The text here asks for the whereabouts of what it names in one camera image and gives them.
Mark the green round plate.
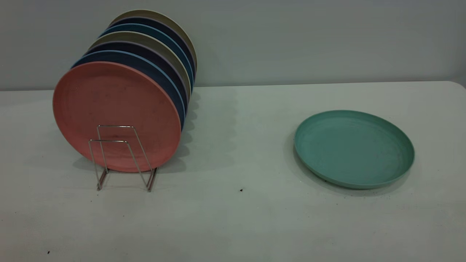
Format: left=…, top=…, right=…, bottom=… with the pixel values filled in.
left=294, top=110, right=415, bottom=190

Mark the navy plate light blue rim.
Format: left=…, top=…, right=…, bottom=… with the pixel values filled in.
left=71, top=50, right=187, bottom=128

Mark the dark purple plate lilac rim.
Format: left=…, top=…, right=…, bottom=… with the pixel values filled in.
left=108, top=17, right=196, bottom=79
left=84, top=41, right=189, bottom=110

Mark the pink round plate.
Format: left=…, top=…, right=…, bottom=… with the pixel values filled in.
left=53, top=61, right=182, bottom=173

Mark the beige round plate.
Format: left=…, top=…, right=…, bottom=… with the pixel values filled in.
left=109, top=9, right=198, bottom=70
left=88, top=31, right=192, bottom=99

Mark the teal blue round plate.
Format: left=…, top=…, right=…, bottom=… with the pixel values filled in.
left=99, top=23, right=194, bottom=88

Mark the metal wire plate rack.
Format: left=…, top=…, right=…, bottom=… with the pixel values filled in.
left=88, top=125, right=158, bottom=192

